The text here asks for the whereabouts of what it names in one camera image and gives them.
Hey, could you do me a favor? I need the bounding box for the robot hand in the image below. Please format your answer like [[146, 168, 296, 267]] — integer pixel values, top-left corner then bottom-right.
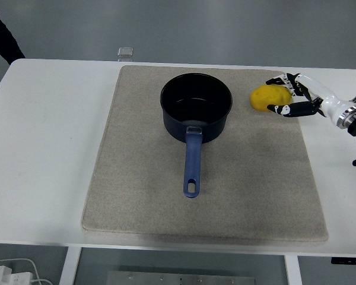
[[265, 72, 356, 125]]

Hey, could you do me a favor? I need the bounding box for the yellow potato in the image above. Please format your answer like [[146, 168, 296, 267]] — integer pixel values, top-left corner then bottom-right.
[[250, 84, 293, 113]]

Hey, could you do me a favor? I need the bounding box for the beige felt mat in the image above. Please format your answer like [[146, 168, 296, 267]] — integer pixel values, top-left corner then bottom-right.
[[81, 65, 329, 242]]

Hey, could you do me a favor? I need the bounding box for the black table control panel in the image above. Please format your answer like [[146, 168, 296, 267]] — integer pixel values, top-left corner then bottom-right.
[[331, 256, 356, 265]]

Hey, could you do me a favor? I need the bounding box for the white table leg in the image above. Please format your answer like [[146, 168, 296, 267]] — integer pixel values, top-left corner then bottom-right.
[[284, 254, 303, 285], [60, 246, 82, 285]]

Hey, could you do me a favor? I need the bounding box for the small clear square block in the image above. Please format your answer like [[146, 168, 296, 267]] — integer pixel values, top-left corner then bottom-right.
[[117, 46, 135, 58]]

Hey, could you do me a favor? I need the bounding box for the person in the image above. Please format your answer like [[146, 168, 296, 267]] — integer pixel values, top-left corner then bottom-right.
[[0, 2, 26, 65]]

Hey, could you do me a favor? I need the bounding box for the white power strip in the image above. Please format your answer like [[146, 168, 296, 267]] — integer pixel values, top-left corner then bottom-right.
[[0, 265, 33, 285]]

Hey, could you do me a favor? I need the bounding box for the blue pot with handle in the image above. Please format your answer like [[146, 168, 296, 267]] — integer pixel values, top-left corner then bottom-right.
[[159, 72, 233, 198]]

